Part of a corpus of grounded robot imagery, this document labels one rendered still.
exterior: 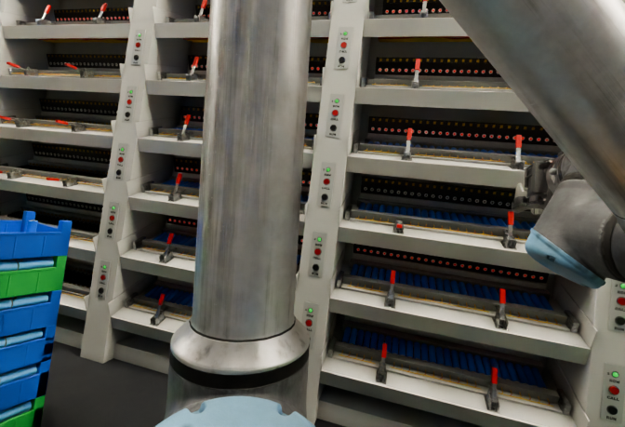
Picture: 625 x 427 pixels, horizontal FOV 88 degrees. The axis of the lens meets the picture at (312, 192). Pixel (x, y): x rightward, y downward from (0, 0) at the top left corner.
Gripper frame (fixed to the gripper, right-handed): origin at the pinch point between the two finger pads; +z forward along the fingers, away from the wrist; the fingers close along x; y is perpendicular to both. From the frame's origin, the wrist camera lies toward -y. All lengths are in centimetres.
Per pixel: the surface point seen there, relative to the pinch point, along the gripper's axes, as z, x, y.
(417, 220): 13.2, 21.8, -3.1
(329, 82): 2, 50, 31
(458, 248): 8.6, 11.5, -9.5
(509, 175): 5.5, 2.0, 9.9
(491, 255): 8.8, 4.0, -9.9
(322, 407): 20, 41, -58
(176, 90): 3, 101, 28
